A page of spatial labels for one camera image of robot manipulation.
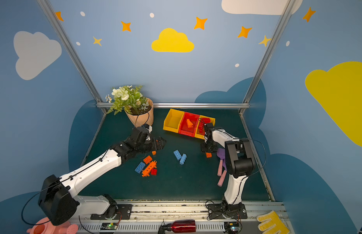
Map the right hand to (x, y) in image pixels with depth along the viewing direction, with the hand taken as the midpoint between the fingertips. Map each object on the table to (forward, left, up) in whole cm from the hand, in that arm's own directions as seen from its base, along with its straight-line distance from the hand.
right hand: (207, 150), depth 97 cm
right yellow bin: (+9, +4, +2) cm, 10 cm away
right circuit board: (-42, -10, -2) cm, 43 cm away
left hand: (-7, +28, +18) cm, 34 cm away
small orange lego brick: (-4, +36, +1) cm, 36 cm away
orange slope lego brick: (+21, +12, +1) cm, 25 cm away
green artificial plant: (+18, +52, +29) cm, 62 cm away
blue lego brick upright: (-8, +16, +1) cm, 18 cm away
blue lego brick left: (-15, +42, +1) cm, 45 cm away
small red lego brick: (-17, +33, +2) cm, 38 cm away
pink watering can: (-47, +73, +13) cm, 88 cm away
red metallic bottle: (-44, +15, +5) cm, 46 cm away
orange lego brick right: (-4, -1, -1) cm, 4 cm away
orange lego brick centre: (-10, +39, 0) cm, 40 cm away
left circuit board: (-45, +51, 0) cm, 68 cm away
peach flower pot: (+14, +45, +18) cm, 50 cm away
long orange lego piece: (-18, +38, +1) cm, 42 cm away
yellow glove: (-41, -33, 0) cm, 53 cm away
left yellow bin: (+23, +27, 0) cm, 35 cm away
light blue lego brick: (-5, +20, +1) cm, 21 cm away
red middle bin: (+18, +17, -1) cm, 24 cm away
